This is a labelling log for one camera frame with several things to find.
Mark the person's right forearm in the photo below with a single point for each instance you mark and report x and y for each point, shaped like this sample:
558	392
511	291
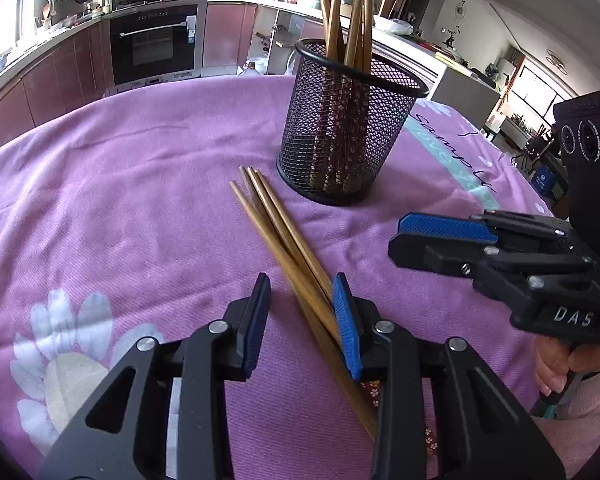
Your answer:
590	410

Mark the bunch of wooden chopsticks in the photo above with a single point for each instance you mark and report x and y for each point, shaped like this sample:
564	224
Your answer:
337	15

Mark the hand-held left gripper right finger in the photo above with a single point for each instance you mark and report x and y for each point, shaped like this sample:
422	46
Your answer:
345	330

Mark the white plastic bag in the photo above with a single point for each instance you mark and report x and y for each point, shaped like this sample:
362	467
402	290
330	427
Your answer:
394	25

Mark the wall clock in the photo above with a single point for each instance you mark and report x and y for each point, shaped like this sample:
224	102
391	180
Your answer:
461	7

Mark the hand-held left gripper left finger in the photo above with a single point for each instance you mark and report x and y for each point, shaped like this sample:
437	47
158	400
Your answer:
257	320

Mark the yellow wooden box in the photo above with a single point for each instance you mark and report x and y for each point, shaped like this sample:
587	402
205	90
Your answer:
454	62

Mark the round ceiling lamp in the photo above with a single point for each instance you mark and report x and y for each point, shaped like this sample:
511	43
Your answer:
555	57

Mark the wooden chopstick with floral end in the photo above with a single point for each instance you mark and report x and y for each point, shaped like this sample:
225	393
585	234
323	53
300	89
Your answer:
275	225
292	230
265	237

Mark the cooking oil bottle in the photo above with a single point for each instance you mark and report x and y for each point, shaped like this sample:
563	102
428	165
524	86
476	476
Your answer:
254	69

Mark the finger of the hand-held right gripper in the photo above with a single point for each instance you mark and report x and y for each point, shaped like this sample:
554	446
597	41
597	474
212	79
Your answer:
445	227
430	257

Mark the living room window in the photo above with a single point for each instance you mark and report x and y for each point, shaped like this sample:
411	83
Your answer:
535	92

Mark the person's right hand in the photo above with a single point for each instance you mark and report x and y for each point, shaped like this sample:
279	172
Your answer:
552	365

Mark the black built-in oven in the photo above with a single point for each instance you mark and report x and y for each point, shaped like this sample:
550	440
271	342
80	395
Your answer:
155	45

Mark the purple printed tablecloth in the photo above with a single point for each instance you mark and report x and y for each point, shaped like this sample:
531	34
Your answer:
130	185

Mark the black mesh utensil holder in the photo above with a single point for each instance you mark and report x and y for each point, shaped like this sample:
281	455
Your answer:
395	110

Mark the pink kitchen base cabinets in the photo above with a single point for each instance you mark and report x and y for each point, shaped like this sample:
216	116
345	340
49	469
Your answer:
55	80

